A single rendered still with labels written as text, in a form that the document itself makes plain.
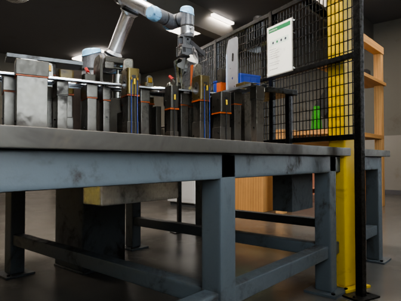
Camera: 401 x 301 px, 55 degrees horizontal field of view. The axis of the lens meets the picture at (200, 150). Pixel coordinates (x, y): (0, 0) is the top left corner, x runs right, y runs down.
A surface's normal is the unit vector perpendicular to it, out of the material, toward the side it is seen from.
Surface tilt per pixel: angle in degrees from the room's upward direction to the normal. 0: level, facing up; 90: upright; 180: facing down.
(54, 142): 90
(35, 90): 90
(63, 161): 90
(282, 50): 90
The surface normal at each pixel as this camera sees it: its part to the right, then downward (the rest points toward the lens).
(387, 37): -0.65, -0.02
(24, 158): 0.76, -0.02
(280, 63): -0.87, -0.01
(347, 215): 0.50, -0.02
